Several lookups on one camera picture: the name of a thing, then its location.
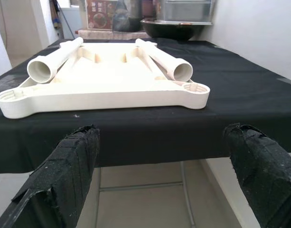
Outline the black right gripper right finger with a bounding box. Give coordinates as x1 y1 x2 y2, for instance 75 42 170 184
223 123 291 228

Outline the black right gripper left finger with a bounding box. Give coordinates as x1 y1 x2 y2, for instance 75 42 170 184
0 123 100 228

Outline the white plastic children table top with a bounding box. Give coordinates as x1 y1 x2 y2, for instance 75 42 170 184
0 39 210 119

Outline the black tablecloth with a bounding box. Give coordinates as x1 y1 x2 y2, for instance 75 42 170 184
0 38 291 175

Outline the red printed cardboard box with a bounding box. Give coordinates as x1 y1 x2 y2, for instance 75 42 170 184
85 0 117 30

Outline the black wok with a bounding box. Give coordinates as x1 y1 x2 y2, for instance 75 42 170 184
140 18 207 41

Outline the clear plastic storage box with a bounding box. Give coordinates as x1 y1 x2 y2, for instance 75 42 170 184
157 0 214 26

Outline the grey folding table frame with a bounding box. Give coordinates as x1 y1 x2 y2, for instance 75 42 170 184
96 161 198 228

